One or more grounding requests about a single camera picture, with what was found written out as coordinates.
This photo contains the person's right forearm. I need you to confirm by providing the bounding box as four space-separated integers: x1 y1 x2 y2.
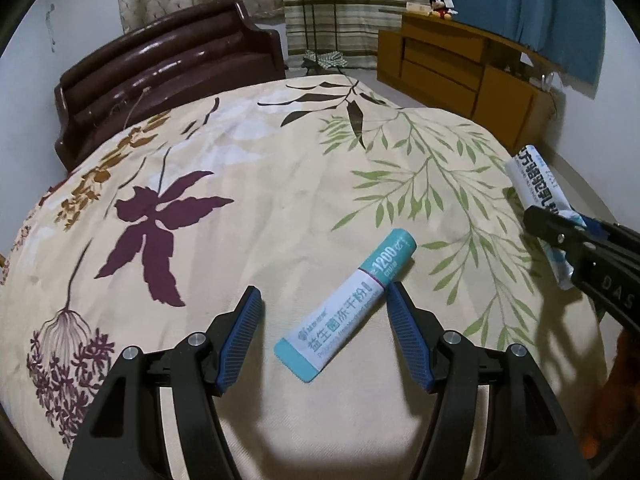
585 327 640 461

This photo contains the striped cloth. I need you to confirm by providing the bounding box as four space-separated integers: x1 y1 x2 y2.
301 50 348 73

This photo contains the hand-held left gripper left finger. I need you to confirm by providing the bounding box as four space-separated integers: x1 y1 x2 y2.
62 285 264 480

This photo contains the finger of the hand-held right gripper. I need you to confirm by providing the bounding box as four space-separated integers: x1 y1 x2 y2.
523 205 583 251
582 217 640 251

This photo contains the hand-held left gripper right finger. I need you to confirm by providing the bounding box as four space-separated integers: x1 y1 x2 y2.
385 281 593 480

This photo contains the teal white sachet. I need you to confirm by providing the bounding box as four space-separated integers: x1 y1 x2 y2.
274 227 418 385

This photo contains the blue curtain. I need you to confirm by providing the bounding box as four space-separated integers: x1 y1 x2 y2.
431 0 606 83

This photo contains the brown leather sofa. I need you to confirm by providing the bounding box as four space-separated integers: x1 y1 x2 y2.
54 0 287 171

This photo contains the striped curtain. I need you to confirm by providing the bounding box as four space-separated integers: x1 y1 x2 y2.
282 0 433 71

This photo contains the white blue cartoon bag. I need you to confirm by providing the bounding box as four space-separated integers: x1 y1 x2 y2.
505 145 581 291

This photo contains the beige cord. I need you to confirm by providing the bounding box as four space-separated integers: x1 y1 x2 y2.
112 87 151 121

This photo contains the wooden cabinet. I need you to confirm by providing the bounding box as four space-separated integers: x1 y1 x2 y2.
376 10 558 148

